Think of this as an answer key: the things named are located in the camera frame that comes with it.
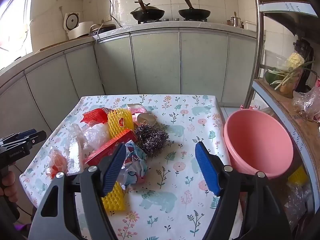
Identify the large crinkled plastic bag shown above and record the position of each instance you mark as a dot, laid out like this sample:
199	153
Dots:
297	202

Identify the crinkled clear food bag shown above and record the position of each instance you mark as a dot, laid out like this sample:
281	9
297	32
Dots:
305	102

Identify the dark electric cooker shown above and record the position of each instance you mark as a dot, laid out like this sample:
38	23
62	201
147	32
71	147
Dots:
102	27

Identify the black wok with lid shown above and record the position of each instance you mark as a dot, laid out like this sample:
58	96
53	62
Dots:
147	12

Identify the yellow foam fruit net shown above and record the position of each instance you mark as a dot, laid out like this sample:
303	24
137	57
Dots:
115	201
117	122

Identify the yellow packet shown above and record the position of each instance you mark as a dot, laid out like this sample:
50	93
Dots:
297	176

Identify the black blender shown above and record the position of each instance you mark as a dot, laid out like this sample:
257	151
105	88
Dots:
303	47

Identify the white foam piece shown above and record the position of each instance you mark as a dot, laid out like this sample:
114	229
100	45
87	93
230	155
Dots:
75	155

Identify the metal shelf rack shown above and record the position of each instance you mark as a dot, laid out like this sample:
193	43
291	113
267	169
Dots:
258	42

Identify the black frying pan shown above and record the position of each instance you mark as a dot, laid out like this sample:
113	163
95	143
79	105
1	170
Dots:
193	13

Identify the white container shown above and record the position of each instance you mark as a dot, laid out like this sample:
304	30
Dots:
250	26

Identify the person's purple clothing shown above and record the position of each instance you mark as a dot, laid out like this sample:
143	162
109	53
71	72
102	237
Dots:
22	228

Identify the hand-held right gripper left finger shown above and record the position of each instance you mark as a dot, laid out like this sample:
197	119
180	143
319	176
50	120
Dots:
115	166

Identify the green kitchen counter cabinets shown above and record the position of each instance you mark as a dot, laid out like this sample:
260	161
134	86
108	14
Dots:
155	62

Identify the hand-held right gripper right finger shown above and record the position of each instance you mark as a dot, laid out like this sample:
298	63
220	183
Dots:
207	170

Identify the person's left hand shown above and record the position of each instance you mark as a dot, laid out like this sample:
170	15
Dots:
11	183

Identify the cardboard shelf liner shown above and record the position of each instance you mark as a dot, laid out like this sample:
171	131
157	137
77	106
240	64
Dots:
287	110

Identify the gas stove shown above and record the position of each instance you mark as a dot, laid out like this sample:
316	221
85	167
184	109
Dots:
172	19

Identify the pink white plastic bag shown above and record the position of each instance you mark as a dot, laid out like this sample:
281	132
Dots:
256	105

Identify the white rice cooker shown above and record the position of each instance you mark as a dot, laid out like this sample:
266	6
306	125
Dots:
77	30

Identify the blue white wrapper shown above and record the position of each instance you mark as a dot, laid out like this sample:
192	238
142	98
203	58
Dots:
135	165

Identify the clear vegetable container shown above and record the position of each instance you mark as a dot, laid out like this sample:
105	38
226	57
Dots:
272	60

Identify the long red carton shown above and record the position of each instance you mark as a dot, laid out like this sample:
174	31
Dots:
107	147

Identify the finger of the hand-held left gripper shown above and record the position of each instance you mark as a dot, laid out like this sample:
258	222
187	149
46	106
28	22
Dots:
37	137
27	133

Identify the crushed paper cup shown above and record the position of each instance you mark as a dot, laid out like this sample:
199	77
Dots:
146	118

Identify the pink plastic bucket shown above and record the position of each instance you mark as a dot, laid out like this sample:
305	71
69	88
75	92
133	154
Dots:
250	135

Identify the pink white packet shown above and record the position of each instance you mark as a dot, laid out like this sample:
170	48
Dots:
136	110

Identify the red plastic wrapper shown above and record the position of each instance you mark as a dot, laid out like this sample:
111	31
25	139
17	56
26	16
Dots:
95	116

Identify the cauliflower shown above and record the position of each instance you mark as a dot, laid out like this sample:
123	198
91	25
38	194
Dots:
296	60

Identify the steel wool scrubber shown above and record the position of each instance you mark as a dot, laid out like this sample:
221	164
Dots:
152	138

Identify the floral bear print tablecloth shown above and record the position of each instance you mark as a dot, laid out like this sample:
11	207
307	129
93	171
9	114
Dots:
175	130

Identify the window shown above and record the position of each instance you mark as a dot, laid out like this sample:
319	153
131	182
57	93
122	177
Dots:
12	25

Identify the metal kettle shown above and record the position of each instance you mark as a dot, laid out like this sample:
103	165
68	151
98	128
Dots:
235	21

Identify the orange print wrapper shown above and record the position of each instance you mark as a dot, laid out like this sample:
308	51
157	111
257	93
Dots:
57	160

